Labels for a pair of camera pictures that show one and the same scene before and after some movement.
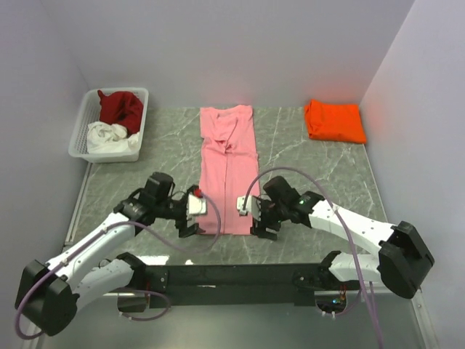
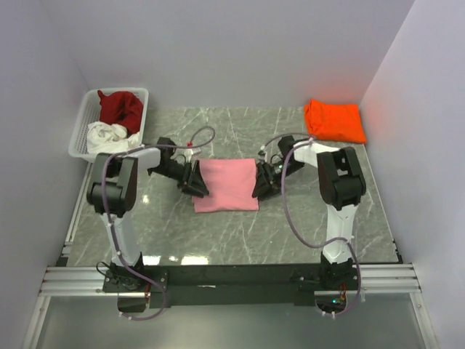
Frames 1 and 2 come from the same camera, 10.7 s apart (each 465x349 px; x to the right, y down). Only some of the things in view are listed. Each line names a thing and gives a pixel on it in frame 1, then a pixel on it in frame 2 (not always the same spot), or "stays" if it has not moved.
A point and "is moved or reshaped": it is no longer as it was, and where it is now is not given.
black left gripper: x=187 y=231 to x=192 y=182
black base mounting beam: x=232 y=284 stays
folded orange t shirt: x=335 y=122 stays
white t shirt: x=110 y=138 stays
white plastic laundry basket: x=88 y=112 stays
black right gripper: x=260 y=230 to x=267 y=184
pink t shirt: x=229 y=166 is moved or reshaped
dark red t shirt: x=120 y=107 stays
